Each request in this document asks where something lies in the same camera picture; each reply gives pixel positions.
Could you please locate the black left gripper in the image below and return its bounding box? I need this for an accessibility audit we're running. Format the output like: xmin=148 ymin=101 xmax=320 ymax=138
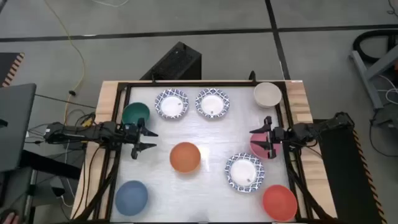
xmin=119 ymin=118 xmax=159 ymax=159

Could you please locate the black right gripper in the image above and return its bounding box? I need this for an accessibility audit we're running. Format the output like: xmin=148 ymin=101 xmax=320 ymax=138
xmin=249 ymin=116 xmax=286 ymax=159

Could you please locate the green bowl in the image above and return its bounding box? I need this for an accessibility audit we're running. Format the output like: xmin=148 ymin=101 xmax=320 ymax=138
xmin=121 ymin=101 xmax=150 ymax=127

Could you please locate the blue patterned white plate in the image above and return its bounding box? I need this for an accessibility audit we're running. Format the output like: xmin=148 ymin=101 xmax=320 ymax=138
xmin=224 ymin=152 xmax=266 ymax=193
xmin=195 ymin=88 xmax=231 ymax=119
xmin=154 ymin=88 xmax=190 ymax=120

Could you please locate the white bowl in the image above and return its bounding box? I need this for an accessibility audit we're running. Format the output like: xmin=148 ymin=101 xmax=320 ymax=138
xmin=253 ymin=82 xmax=283 ymax=109

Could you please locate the blue bowl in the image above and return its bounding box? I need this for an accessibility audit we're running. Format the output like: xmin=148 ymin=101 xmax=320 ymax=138
xmin=114 ymin=180 xmax=149 ymax=217

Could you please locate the red bowl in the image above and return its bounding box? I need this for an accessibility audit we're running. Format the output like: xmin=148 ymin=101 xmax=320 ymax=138
xmin=262 ymin=184 xmax=298 ymax=222

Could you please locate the pink bowl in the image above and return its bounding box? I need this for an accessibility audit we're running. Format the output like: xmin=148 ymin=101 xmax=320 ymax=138
xmin=249 ymin=132 xmax=282 ymax=160

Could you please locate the orange bowl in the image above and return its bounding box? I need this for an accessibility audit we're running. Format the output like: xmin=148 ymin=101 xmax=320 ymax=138
xmin=169 ymin=141 xmax=201 ymax=174

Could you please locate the black computer tower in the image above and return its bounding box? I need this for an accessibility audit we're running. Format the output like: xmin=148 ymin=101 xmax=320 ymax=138
xmin=139 ymin=41 xmax=202 ymax=81

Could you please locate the black mat with striped edge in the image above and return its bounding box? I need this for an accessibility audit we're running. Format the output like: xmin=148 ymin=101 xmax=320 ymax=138
xmin=312 ymin=119 xmax=388 ymax=224
xmin=0 ymin=52 xmax=25 ymax=88

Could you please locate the grey metal stand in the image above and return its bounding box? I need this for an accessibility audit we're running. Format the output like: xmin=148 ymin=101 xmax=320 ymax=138
xmin=349 ymin=45 xmax=398 ymax=110

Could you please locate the person's hand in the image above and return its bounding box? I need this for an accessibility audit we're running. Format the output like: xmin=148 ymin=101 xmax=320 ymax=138
xmin=0 ymin=212 xmax=20 ymax=224

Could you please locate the black metal table frame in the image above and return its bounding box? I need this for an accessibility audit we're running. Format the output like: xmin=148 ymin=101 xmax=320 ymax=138
xmin=74 ymin=79 xmax=330 ymax=224

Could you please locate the yellow cable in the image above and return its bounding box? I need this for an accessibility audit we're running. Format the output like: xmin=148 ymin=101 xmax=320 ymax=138
xmin=43 ymin=0 xmax=86 ymax=125

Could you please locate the black hose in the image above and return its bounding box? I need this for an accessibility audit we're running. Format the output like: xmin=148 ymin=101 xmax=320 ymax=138
xmin=353 ymin=29 xmax=398 ymax=65

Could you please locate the white cable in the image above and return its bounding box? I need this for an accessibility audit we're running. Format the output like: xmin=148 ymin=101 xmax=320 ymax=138
xmin=91 ymin=0 xmax=130 ymax=8

